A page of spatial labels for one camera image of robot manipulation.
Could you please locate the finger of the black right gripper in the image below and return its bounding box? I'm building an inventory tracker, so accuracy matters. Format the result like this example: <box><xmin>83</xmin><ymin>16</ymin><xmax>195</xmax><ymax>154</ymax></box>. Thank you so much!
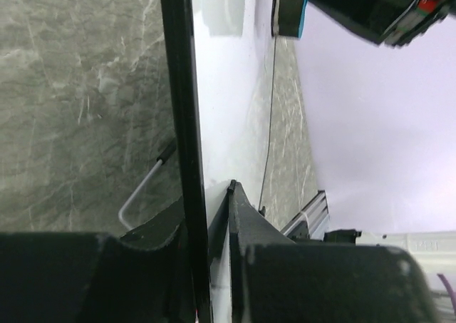
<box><xmin>310</xmin><ymin>0</ymin><xmax>415</xmax><ymax>45</ymax></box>

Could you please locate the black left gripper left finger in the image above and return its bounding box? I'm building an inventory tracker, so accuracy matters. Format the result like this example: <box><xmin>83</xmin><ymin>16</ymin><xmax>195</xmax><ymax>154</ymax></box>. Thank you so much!
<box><xmin>1</xmin><ymin>209</ymin><xmax>196</xmax><ymax>322</ymax></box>

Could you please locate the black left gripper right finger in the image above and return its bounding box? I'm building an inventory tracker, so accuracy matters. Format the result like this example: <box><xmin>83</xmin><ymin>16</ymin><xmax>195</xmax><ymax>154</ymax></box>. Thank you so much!
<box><xmin>227</xmin><ymin>181</ymin><xmax>440</xmax><ymax>322</ymax></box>

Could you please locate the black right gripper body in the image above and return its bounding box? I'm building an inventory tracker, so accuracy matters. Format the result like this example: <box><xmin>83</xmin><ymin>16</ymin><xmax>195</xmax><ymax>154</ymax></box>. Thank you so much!
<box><xmin>379</xmin><ymin>0</ymin><xmax>455</xmax><ymax>48</ymax></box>

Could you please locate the blue bone-shaped eraser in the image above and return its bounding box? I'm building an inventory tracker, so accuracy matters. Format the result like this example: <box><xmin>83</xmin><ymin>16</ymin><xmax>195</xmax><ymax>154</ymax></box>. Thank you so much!
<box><xmin>271</xmin><ymin>0</ymin><xmax>309</xmax><ymax>39</ymax></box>

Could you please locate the white board black frame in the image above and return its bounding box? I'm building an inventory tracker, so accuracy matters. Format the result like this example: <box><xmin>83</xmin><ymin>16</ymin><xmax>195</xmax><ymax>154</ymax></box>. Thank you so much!
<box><xmin>161</xmin><ymin>0</ymin><xmax>276</xmax><ymax>322</ymax></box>

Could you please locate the black whiteboard foot right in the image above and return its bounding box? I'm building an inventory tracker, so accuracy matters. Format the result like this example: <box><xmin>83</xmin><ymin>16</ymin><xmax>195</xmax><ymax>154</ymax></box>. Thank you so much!
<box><xmin>259</xmin><ymin>206</ymin><xmax>266</xmax><ymax>217</ymax></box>

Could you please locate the silver whiteboard stand wire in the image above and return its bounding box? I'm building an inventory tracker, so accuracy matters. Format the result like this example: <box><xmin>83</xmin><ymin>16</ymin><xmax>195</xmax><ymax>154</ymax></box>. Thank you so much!
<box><xmin>118</xmin><ymin>146</ymin><xmax>177</xmax><ymax>231</ymax></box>

